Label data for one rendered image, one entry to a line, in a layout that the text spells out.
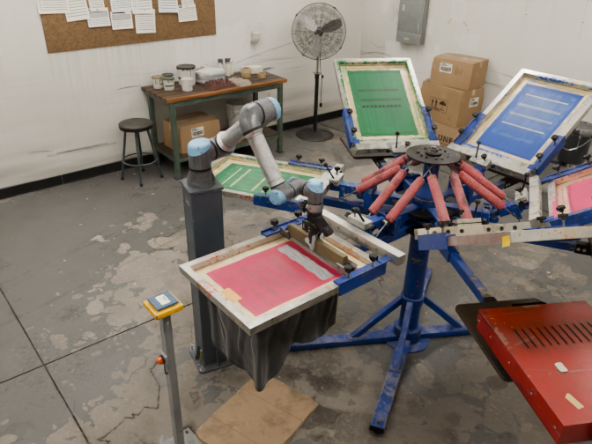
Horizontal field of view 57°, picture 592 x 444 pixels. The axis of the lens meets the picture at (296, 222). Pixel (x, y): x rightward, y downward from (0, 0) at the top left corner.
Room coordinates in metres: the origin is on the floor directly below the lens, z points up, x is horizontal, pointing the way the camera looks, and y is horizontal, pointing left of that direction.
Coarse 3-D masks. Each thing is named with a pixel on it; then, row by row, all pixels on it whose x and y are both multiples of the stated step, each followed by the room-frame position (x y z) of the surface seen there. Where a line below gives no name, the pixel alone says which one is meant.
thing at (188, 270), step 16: (256, 240) 2.40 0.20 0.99; (272, 240) 2.46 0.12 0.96; (336, 240) 2.42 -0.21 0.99; (208, 256) 2.24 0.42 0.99; (224, 256) 2.27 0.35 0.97; (368, 256) 2.27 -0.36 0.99; (192, 272) 2.10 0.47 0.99; (208, 288) 1.98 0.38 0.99; (336, 288) 2.01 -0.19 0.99; (224, 304) 1.87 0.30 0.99; (288, 304) 1.88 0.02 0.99; (304, 304) 1.89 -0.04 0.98; (240, 320) 1.76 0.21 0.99; (256, 320) 1.77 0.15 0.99; (272, 320) 1.78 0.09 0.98
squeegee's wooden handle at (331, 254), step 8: (296, 232) 2.41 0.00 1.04; (304, 232) 2.38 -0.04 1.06; (304, 240) 2.36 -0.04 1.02; (320, 240) 2.30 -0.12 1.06; (320, 248) 2.27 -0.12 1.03; (328, 248) 2.23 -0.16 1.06; (336, 248) 2.23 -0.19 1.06; (328, 256) 2.23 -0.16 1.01; (336, 256) 2.19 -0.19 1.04; (344, 256) 2.16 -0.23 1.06; (336, 264) 2.18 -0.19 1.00; (344, 264) 2.16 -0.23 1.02
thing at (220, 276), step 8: (272, 248) 2.39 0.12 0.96; (296, 248) 2.39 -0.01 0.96; (248, 256) 2.30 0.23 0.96; (256, 256) 2.31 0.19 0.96; (264, 256) 2.31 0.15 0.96; (280, 256) 2.31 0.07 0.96; (288, 256) 2.31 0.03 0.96; (312, 256) 2.32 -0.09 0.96; (232, 264) 2.23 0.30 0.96; (240, 264) 2.23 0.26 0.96; (296, 264) 2.24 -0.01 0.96; (208, 272) 2.16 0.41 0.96; (216, 272) 2.16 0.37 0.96; (224, 272) 2.16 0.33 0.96; (216, 280) 2.09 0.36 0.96; (224, 280) 2.09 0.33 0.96; (232, 280) 2.09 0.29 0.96; (224, 288) 2.03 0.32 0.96; (232, 288) 2.03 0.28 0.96; (240, 288) 2.03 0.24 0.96
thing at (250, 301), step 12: (300, 264) 2.24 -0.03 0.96; (324, 264) 2.25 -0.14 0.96; (312, 276) 2.15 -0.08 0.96; (336, 276) 2.15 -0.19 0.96; (300, 288) 2.04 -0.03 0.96; (312, 288) 2.05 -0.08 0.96; (240, 300) 1.94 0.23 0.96; (252, 300) 1.94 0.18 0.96; (276, 300) 1.95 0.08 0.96; (252, 312) 1.86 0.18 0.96; (264, 312) 1.86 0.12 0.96
